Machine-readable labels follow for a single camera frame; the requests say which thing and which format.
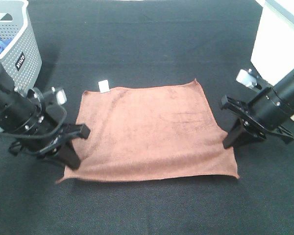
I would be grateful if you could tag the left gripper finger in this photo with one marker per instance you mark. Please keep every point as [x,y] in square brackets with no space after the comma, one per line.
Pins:
[75,131]
[65,154]

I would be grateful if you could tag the brown microfibre towel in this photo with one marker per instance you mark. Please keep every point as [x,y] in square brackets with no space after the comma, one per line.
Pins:
[150,134]

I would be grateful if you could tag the grey perforated laundry basket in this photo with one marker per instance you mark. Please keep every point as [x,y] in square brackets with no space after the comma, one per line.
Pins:
[21,58]

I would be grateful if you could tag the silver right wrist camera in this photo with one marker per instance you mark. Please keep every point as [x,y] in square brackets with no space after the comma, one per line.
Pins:
[249,79]

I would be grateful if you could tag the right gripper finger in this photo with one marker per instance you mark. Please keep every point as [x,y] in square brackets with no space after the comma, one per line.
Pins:
[246,138]
[236,136]

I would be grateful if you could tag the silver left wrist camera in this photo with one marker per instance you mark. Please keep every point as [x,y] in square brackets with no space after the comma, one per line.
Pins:
[58,95]

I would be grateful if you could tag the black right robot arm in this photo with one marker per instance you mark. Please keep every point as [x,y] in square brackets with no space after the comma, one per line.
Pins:
[263,115]

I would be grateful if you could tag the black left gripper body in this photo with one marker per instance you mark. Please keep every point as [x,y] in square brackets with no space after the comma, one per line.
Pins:
[41,134]

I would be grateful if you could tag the white towel care label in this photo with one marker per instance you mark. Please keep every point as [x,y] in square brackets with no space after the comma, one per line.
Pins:
[103,86]

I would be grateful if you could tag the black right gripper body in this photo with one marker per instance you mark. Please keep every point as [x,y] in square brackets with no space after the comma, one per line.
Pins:
[252,124]

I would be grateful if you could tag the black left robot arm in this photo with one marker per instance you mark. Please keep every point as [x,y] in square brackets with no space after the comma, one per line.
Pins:
[16,109]

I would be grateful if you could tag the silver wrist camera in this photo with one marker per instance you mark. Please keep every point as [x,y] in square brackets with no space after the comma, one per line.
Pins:
[249,79]
[58,95]

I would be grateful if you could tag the white storage bin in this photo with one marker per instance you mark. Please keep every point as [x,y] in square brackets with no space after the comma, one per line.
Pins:
[273,51]

